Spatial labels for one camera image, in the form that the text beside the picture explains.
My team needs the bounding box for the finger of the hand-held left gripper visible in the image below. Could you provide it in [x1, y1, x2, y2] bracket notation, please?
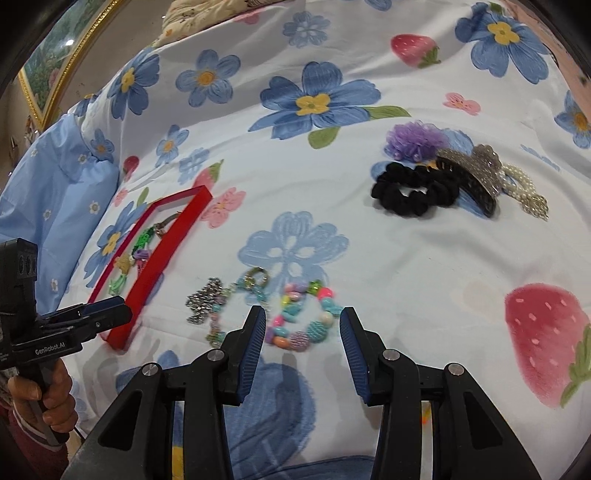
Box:
[46, 305, 134, 344]
[39, 295, 126, 324]

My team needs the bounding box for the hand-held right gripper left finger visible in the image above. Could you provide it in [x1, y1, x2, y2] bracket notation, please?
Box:
[69, 305, 267, 480]

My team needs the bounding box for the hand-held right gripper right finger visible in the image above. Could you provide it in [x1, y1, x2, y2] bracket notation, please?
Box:
[339, 307, 543, 480]

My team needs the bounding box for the colourful chunky bead bracelet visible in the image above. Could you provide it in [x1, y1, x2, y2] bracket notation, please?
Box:
[270, 279, 345, 354]

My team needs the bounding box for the red jewelry tray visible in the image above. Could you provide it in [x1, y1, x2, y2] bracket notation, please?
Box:
[85, 185, 214, 349]

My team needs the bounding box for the translucent pastel bead bracelet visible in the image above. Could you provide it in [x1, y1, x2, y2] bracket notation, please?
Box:
[208, 268, 273, 349]

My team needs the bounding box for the green braided cord keychain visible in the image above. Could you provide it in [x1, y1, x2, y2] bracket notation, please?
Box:
[131, 226, 158, 259]

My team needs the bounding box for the person's left forearm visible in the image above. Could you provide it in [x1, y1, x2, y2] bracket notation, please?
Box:
[0, 399, 81, 480]

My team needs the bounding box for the person's left hand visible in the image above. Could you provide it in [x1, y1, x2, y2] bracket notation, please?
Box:
[7, 357, 77, 446]

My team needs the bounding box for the light blue pillow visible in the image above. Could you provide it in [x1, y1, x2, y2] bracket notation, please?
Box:
[0, 113, 122, 319]

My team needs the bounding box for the black scrunchie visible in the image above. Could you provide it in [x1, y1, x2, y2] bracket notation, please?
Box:
[370, 163, 458, 219]

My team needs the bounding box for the rhinestone hair claw clip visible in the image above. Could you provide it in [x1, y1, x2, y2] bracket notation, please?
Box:
[436, 144, 504, 217]

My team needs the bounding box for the purple mesh flower hair accessory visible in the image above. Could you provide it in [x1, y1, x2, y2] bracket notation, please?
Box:
[385, 121, 448, 162]

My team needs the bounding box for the gold framed painting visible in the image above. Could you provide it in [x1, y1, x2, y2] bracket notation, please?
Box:
[17, 0, 125, 130]

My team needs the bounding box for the cream animal print cushion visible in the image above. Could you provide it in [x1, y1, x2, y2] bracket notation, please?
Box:
[152, 0, 287, 47]

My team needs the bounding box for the pink printed cloth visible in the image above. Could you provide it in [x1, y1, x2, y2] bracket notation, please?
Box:
[501, 0, 575, 81]

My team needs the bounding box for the silver chain bracelet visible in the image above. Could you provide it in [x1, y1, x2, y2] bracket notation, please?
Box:
[186, 278, 230, 326]

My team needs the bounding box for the pearl bracelet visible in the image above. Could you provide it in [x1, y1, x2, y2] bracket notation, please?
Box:
[499, 162, 550, 221]

